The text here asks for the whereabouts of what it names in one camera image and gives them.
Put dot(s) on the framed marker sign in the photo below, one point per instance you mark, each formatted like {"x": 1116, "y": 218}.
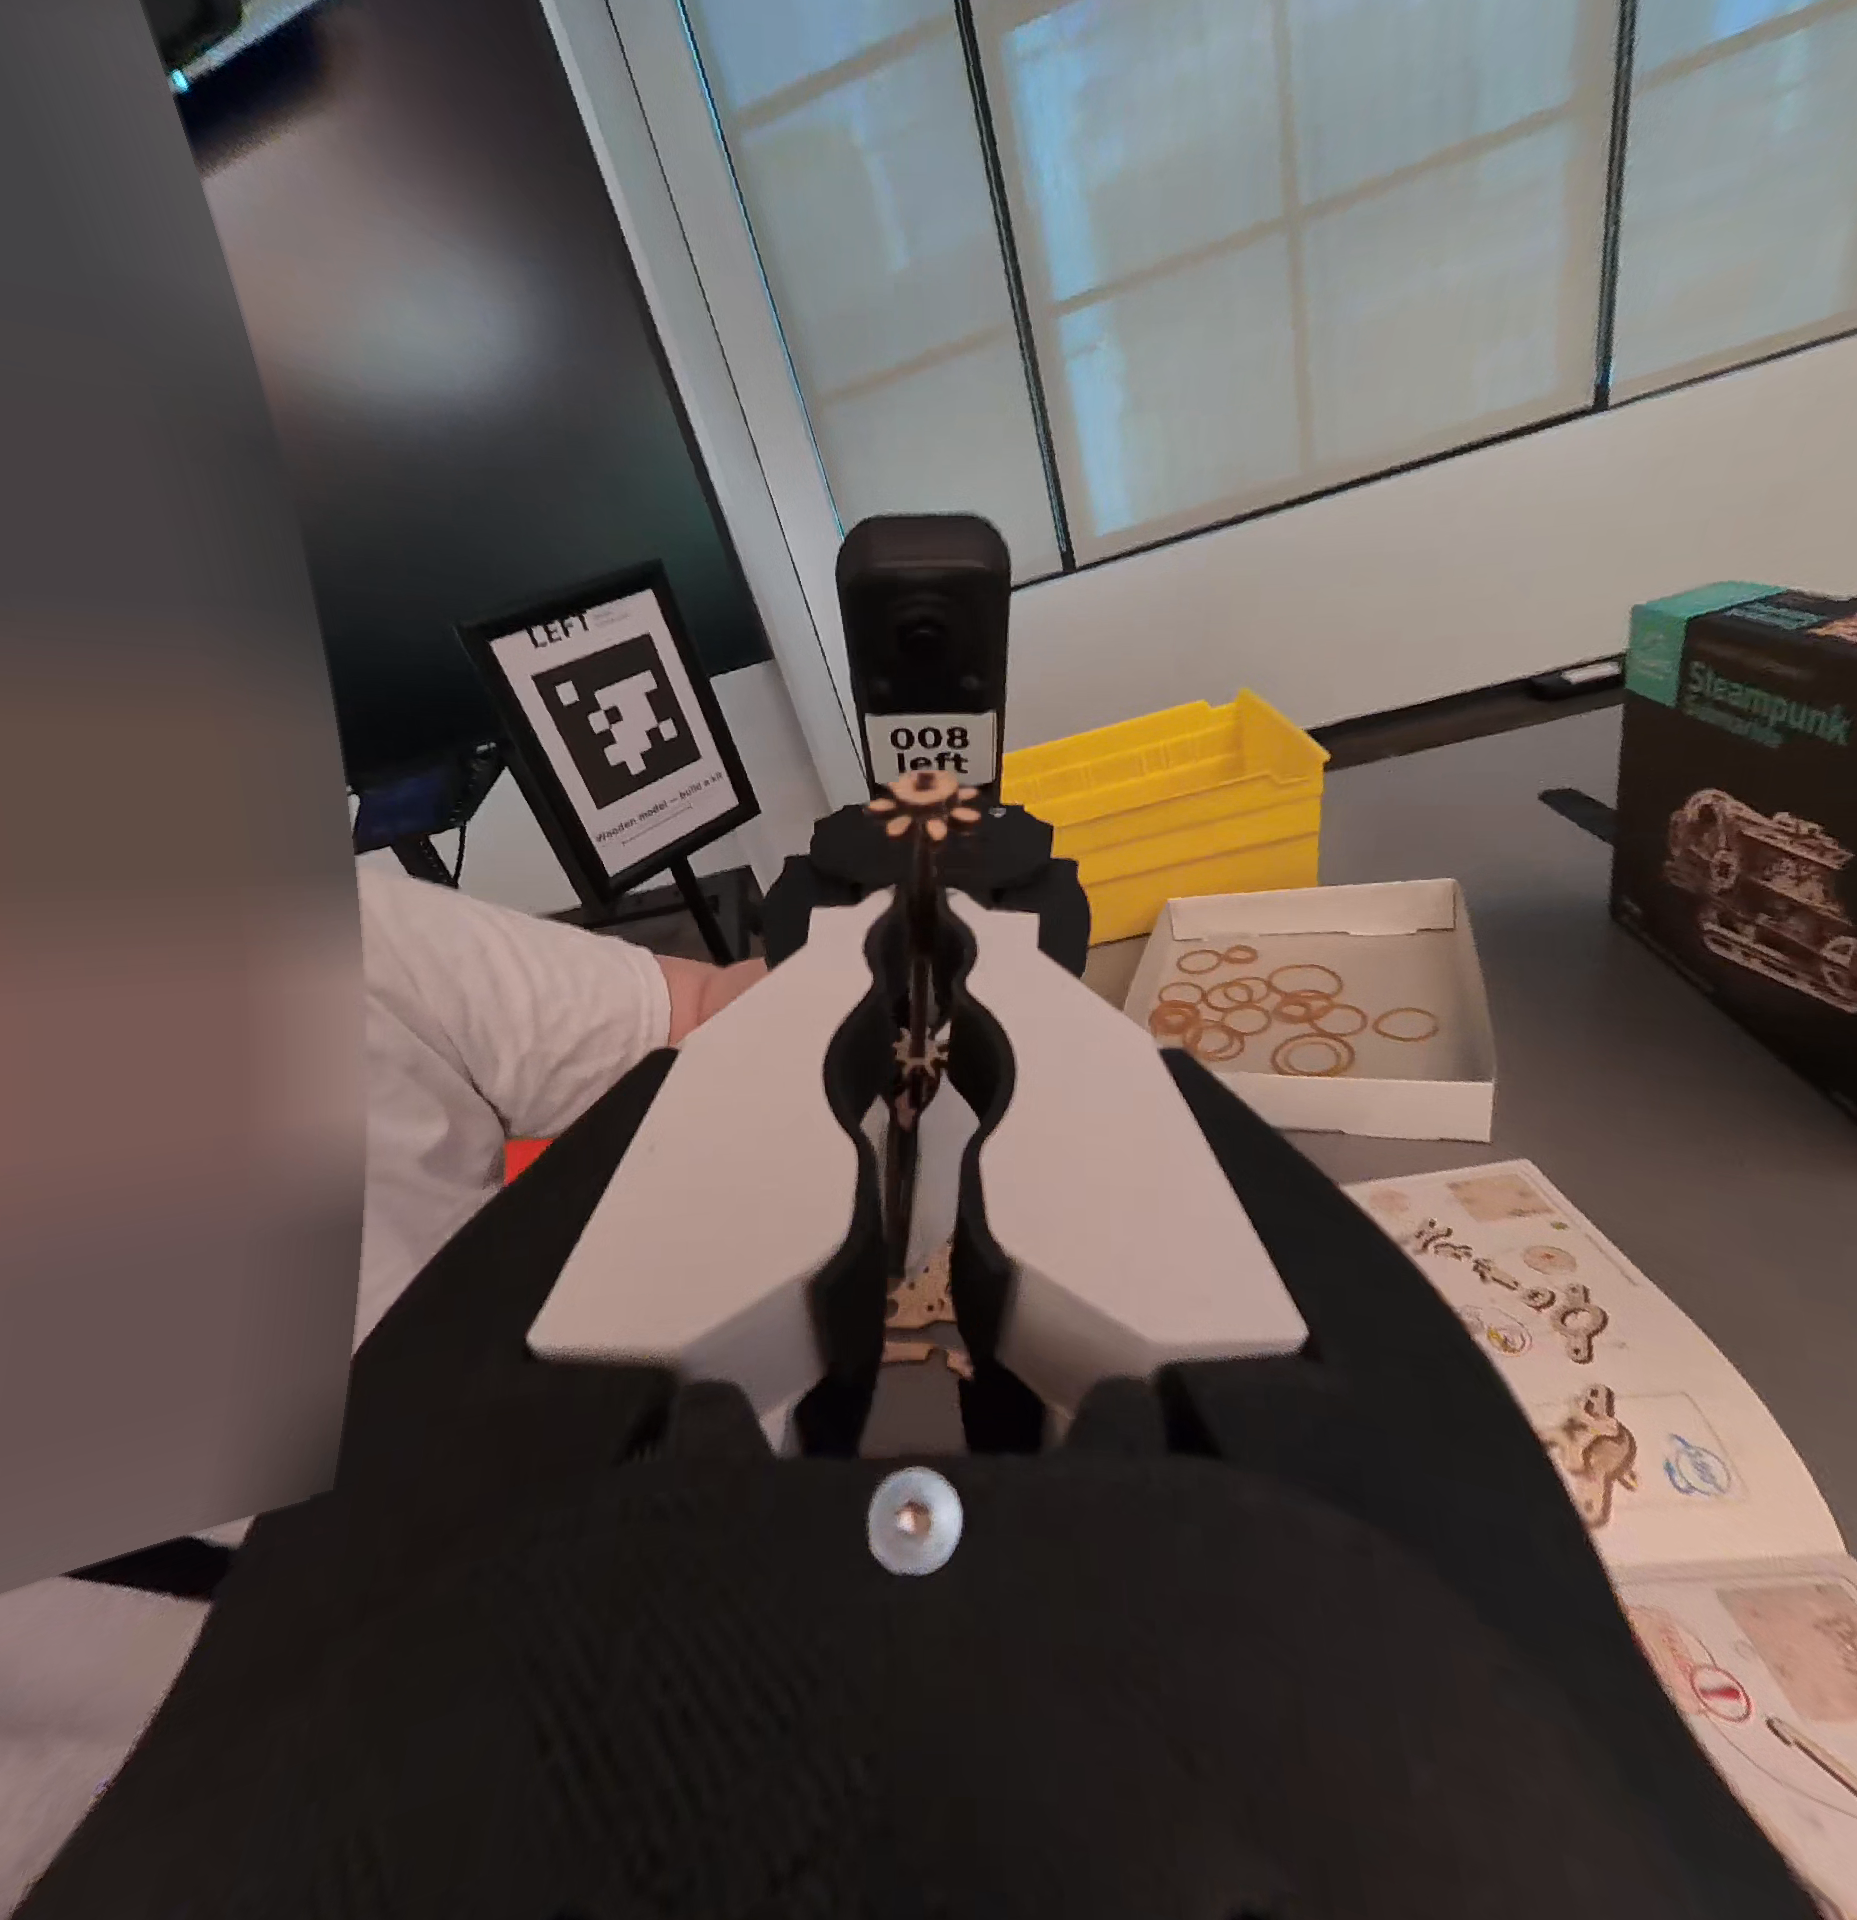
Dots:
{"x": 613, "y": 721}

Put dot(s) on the white cardboard box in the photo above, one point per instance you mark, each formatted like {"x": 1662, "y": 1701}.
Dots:
{"x": 1362, "y": 1111}

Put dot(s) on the large black screen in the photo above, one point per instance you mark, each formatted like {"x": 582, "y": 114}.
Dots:
{"x": 493, "y": 377}

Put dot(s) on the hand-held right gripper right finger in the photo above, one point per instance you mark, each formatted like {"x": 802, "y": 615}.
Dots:
{"x": 1139, "y": 1200}

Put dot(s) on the black kit box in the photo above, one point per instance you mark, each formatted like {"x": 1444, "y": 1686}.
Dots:
{"x": 1739, "y": 931}

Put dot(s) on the pile of rubber bands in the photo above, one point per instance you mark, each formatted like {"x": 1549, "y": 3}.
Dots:
{"x": 1221, "y": 1036}

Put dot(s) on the person's left forearm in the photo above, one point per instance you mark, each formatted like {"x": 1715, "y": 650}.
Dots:
{"x": 711, "y": 1006}

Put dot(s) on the paper instruction sheet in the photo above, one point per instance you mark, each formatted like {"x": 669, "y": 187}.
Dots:
{"x": 1647, "y": 1350}

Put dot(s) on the black remote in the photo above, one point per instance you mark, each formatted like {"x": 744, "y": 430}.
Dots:
{"x": 1573, "y": 679}

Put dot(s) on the laser-cut plywood parts sheet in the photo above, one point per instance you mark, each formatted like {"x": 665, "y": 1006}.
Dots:
{"x": 920, "y": 1304}

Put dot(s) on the red plastic item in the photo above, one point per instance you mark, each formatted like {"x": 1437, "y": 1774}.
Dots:
{"x": 527, "y": 1158}

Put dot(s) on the yellow plastic bin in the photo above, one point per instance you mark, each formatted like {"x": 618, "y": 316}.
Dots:
{"x": 1168, "y": 841}

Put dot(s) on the large window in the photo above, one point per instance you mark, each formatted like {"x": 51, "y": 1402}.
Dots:
{"x": 1168, "y": 227}

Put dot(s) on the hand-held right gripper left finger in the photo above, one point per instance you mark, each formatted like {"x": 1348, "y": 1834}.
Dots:
{"x": 703, "y": 1200}

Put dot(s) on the black sign stand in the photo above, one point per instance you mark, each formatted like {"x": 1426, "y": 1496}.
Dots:
{"x": 703, "y": 911}

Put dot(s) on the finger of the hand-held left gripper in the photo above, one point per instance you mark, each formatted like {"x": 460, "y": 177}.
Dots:
{"x": 1005, "y": 917}
{"x": 846, "y": 911}

